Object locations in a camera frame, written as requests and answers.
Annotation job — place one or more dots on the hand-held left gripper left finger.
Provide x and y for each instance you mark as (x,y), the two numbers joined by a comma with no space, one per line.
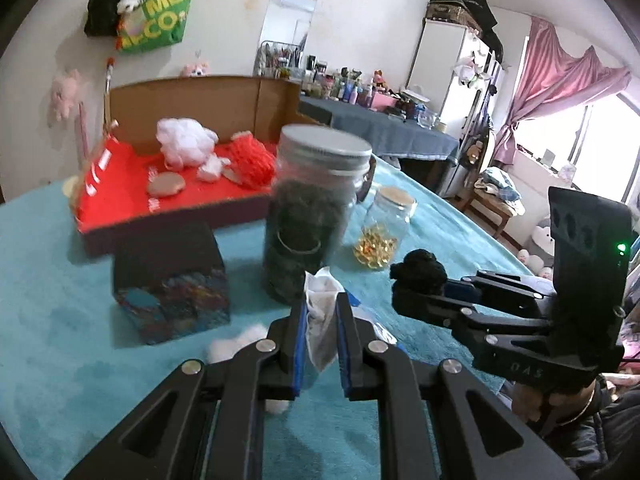
(298,345)

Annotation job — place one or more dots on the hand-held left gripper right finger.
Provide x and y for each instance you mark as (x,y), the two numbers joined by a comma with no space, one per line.
(345,345)

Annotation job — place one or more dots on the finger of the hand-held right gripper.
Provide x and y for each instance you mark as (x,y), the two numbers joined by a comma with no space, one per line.
(500,287)
(435,307)

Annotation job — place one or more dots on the white tissue piece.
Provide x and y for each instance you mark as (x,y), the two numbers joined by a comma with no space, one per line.
(320,320)

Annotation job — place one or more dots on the black pompom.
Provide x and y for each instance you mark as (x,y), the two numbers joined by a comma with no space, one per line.
(419,266)

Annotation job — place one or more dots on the red mesh bath pouf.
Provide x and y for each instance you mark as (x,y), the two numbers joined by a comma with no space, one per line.
(252,162)

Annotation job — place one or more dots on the beige scrunchie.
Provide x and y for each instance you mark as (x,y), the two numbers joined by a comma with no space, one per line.
(242,135)

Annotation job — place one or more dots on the red cardboard box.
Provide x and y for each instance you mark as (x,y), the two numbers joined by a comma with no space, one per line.
(120,197)

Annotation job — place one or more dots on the white mesh bath pouf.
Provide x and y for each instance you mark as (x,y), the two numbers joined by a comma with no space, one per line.
(185,140)

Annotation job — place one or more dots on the person's right forearm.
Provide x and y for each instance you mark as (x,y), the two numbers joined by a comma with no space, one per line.
(605,435)

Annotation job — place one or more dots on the person's right hand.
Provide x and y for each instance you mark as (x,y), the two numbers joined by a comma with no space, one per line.
(537,401)

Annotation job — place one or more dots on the clear plastic bag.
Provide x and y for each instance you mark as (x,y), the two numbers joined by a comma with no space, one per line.
(375,327)

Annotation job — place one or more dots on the white plush toy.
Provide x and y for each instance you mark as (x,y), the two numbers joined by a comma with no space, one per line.
(540,245)

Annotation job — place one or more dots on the white cotton ball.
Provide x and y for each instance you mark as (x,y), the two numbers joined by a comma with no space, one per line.
(235,342)

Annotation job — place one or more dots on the small glass jar cork lid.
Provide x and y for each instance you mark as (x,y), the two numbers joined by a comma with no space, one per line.
(385,235)

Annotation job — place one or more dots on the chair with clothes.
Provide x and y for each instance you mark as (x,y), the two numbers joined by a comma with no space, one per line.
(495,195)

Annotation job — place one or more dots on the glass jar with metal lid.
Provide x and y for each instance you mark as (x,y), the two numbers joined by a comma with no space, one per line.
(310,220)

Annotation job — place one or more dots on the black cube box colourful print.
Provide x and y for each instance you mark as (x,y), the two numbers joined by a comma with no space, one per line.
(170,285)

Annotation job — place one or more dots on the window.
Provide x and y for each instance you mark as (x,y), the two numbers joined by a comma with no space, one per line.
(610,145)

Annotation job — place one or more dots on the table with grey cloth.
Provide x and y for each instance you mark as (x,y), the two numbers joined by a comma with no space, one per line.
(390,135)

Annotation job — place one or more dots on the white cotton piece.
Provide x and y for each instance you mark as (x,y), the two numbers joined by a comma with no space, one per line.
(212,169)

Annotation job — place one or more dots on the flat beige pebble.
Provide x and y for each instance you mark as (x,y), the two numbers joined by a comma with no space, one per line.
(165,185)

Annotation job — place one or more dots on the pink curtain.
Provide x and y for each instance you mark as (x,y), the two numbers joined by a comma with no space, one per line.
(550,70)

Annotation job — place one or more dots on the group of cosmetic bottles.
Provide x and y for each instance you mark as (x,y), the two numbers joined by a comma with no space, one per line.
(350,90)

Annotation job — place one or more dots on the white refrigerator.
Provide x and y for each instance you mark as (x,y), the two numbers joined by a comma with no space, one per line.
(435,60)

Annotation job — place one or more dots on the black cloth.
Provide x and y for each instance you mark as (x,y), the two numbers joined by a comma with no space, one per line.
(480,15)

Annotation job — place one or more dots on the patterned storage box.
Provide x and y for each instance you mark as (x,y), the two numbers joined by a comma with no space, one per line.
(447,10)

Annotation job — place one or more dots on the pink dog plush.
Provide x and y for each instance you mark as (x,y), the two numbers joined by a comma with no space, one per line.
(195,70)

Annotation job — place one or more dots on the pink stick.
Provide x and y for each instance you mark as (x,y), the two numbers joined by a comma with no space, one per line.
(82,130)

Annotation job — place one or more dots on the pink bunny plush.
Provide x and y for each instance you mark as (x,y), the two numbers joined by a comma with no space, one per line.
(65,92)

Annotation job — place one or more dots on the green tote bag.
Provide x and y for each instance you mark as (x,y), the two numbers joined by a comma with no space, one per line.
(160,15)

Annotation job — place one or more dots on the black bag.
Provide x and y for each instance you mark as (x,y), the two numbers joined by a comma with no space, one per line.
(102,5)

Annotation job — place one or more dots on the wall mirror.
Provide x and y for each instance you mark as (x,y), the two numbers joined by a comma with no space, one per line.
(290,15)

